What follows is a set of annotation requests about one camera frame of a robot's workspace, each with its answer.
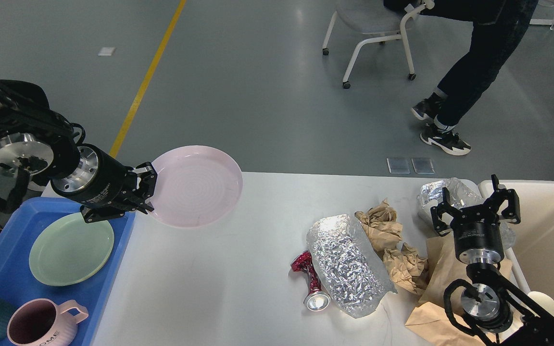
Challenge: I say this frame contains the small silver foil bag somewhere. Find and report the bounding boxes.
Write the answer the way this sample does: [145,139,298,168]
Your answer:
[417,178,521,249]

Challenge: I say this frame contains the crushed red can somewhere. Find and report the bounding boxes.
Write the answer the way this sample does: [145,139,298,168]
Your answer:
[290,250,331,312]

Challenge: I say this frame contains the flat brown paper bag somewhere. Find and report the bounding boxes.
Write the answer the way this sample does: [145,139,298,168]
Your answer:
[405,235,513,346]

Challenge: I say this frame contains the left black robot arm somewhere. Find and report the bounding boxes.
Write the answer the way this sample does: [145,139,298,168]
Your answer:
[0,80,158,223]

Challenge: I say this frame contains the grey white office chair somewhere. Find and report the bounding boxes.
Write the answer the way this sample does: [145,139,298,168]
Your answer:
[322,0,435,89]

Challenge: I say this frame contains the crumpled brown paper lower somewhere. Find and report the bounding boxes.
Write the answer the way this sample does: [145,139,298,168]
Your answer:
[382,243,428,297]

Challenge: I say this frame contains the crumpled brown paper upper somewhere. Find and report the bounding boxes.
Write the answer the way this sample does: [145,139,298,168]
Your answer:
[354,199,403,257]

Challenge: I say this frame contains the crumpled brown paper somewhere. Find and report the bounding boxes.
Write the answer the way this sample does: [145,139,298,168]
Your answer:
[382,243,428,297]
[354,199,403,257]

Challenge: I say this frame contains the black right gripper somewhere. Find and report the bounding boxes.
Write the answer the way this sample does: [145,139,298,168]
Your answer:
[430,174,521,262]

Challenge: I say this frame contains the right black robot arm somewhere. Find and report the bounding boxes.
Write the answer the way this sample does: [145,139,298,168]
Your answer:
[430,175,554,346]

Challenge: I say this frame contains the walking person black sneakers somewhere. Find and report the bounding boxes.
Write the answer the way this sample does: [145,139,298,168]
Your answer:
[411,0,537,156]

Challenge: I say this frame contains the light green plate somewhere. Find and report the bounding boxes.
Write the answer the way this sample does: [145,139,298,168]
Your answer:
[28,212,115,286]

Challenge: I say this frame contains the pink plate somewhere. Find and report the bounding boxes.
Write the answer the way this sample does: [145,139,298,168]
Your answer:
[149,145,243,228]

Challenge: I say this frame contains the beige plastic bin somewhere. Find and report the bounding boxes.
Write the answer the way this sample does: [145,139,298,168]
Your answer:
[478,180,554,343]

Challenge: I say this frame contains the pink ribbed mug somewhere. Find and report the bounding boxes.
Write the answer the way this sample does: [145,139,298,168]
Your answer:
[7,298,89,346]

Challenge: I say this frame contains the white paper cup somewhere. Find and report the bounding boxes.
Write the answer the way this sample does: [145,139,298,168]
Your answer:
[527,291,554,317]

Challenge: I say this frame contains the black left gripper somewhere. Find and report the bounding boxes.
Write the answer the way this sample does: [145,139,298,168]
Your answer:
[51,144,158,223]

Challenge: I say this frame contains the large silver foil bag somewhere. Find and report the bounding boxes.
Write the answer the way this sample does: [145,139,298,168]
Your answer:
[306,214,397,319]

